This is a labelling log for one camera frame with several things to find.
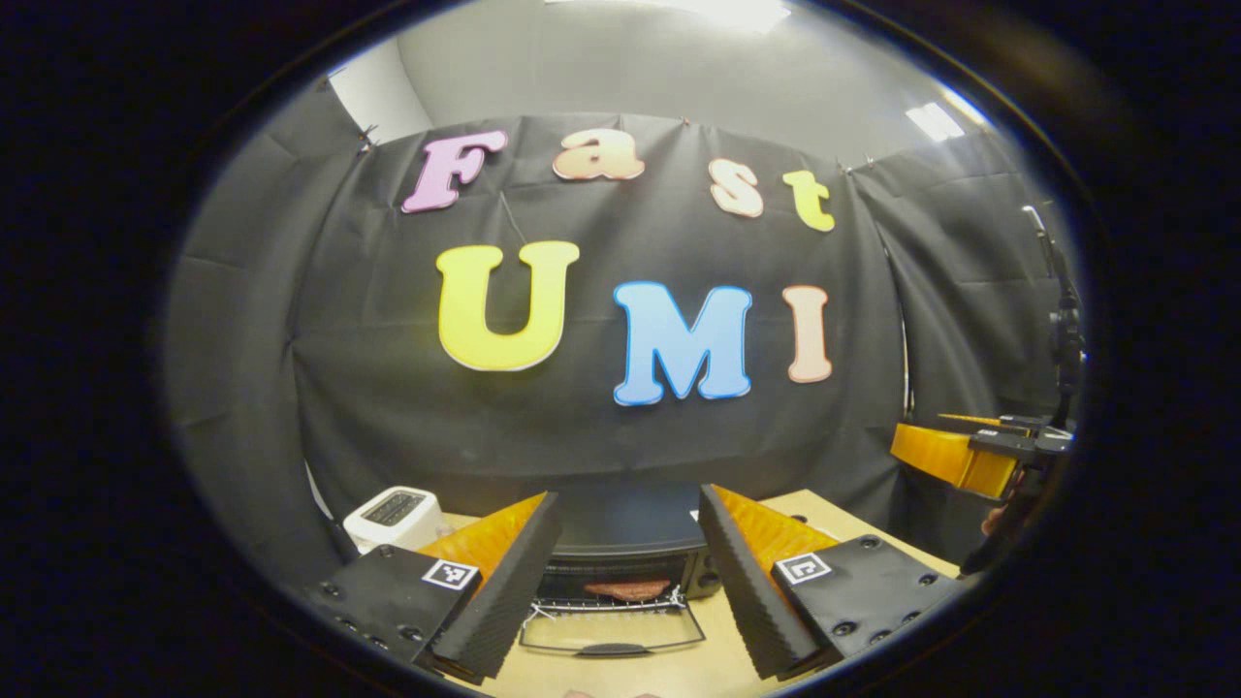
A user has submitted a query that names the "red meat piece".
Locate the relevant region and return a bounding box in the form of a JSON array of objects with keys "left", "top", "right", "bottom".
[{"left": 585, "top": 579, "right": 672, "bottom": 602}]

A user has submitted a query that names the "white toaster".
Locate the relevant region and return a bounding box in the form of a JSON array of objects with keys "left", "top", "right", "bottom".
[{"left": 343, "top": 486, "right": 447, "bottom": 555}]

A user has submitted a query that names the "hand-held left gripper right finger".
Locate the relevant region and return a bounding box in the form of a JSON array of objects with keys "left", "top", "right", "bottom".
[{"left": 698, "top": 483, "right": 966, "bottom": 680}]

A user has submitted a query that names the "small ceiling light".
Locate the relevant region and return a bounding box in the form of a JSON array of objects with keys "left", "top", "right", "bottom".
[{"left": 907, "top": 89, "right": 990, "bottom": 143}]

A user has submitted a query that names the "black electric oven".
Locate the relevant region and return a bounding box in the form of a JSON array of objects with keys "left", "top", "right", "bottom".
[{"left": 519, "top": 485, "right": 723, "bottom": 660}]

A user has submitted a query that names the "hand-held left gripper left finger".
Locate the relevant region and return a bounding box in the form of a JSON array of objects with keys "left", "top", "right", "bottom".
[{"left": 305, "top": 492, "right": 561, "bottom": 680}]

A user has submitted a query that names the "black backdrop cloth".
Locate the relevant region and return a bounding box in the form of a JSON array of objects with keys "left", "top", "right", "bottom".
[{"left": 165, "top": 82, "right": 1087, "bottom": 583}]

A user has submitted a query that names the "black stand pole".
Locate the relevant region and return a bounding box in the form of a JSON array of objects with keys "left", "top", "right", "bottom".
[{"left": 1023, "top": 204, "right": 1087, "bottom": 428}]

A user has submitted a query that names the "large ceiling light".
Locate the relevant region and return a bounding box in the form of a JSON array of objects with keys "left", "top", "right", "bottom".
[{"left": 679, "top": 0, "right": 791, "bottom": 30}]

